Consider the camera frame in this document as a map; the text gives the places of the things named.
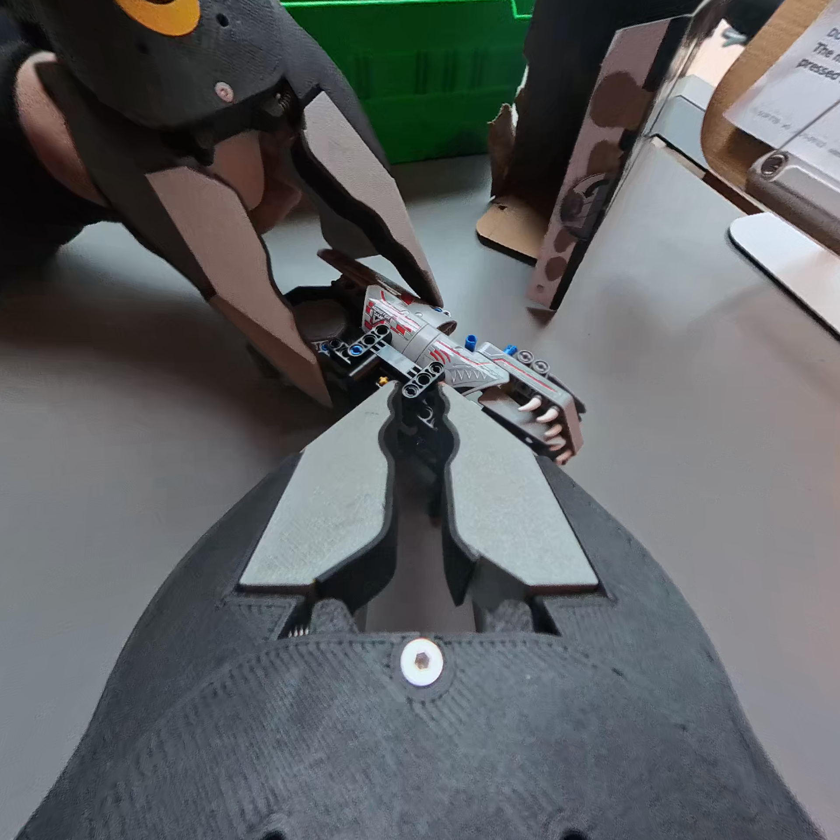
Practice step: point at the person's left forearm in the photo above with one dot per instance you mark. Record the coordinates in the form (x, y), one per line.
(33, 229)

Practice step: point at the green plastic bin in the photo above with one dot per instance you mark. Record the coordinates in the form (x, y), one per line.
(426, 79)

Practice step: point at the white paper note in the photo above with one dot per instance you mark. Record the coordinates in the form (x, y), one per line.
(794, 79)

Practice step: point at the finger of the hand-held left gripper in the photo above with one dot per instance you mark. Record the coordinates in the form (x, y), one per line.
(367, 197)
(223, 249)

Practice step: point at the dark cardboard lego box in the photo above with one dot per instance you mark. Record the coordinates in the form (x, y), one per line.
(590, 164)

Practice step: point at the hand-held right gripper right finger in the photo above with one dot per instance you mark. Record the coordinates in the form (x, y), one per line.
(512, 518)

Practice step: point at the person's left hand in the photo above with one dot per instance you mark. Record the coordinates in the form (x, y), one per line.
(269, 184)

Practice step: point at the grey red lego vehicle model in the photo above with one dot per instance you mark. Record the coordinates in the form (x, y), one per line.
(433, 348)

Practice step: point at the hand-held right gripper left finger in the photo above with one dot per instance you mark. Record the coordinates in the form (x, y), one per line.
(328, 518)

